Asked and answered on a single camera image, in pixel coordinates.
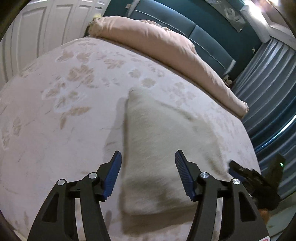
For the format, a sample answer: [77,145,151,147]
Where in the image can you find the teal upholstered headboard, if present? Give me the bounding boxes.
[104,0,265,80]

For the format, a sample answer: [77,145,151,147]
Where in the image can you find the blue grey striped curtain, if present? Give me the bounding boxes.
[232,38,295,199]

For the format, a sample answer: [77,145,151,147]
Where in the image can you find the cream knitted cardigan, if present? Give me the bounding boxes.
[121,88,228,235]

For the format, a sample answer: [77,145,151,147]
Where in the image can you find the silver framed wall picture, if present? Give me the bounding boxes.
[205,0,246,33]

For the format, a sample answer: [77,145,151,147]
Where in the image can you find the floral pink bedspread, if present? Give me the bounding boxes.
[1,38,259,238]

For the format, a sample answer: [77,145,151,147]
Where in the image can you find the white panelled wardrobe doors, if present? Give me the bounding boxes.
[1,0,110,86]

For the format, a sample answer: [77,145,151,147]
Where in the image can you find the pink folded duvet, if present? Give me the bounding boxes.
[88,16,249,118]

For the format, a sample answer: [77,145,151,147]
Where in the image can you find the right hand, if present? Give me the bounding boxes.
[252,197,271,225]

